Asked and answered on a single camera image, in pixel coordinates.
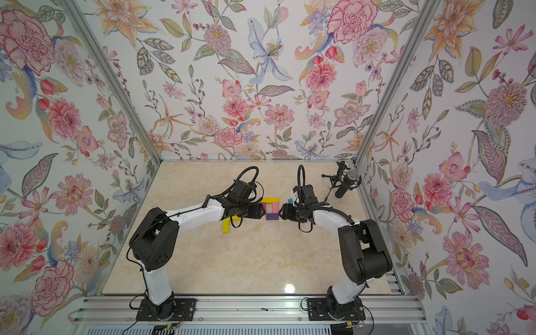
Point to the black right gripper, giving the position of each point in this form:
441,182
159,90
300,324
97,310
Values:
287,213

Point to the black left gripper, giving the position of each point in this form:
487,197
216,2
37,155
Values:
257,210

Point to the yellow green block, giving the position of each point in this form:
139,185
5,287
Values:
225,228

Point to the purple block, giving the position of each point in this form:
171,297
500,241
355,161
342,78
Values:
272,217

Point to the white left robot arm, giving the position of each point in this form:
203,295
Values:
153,242

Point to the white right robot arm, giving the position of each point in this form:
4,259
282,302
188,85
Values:
364,253

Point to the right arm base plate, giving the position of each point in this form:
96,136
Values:
322,309

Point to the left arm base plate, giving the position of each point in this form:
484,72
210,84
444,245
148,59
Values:
173,311

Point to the aluminium frame rail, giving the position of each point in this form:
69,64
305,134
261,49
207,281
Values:
247,310

